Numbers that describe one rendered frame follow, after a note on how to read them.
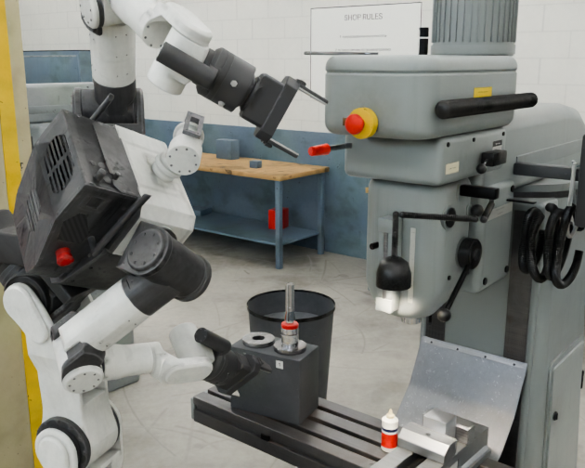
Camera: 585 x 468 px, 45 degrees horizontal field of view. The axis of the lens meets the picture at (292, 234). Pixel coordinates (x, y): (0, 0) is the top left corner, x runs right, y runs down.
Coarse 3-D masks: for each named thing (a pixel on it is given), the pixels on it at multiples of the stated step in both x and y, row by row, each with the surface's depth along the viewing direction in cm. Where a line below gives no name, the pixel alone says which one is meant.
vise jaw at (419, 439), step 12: (408, 432) 164; (420, 432) 164; (432, 432) 164; (408, 444) 163; (420, 444) 161; (432, 444) 160; (444, 444) 159; (456, 444) 161; (432, 456) 159; (444, 456) 157
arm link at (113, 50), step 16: (80, 0) 132; (96, 0) 127; (96, 16) 128; (96, 32) 135; (112, 32) 136; (128, 32) 138; (96, 48) 140; (112, 48) 139; (128, 48) 141; (96, 64) 142; (112, 64) 141; (128, 64) 143; (96, 80) 145; (112, 80) 144; (128, 80) 146
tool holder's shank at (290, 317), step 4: (288, 284) 187; (292, 284) 187; (288, 288) 186; (292, 288) 187; (288, 292) 187; (292, 292) 187; (288, 296) 187; (292, 296) 187; (288, 300) 187; (292, 300) 188; (288, 304) 188; (292, 304) 188; (288, 308) 188; (292, 308) 188; (288, 312) 188; (292, 312) 188; (284, 316) 189; (288, 316) 188; (292, 316) 188; (288, 320) 188; (292, 320) 188
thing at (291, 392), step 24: (264, 336) 197; (264, 360) 189; (288, 360) 186; (312, 360) 191; (264, 384) 191; (288, 384) 187; (312, 384) 193; (240, 408) 197; (264, 408) 193; (288, 408) 189; (312, 408) 195
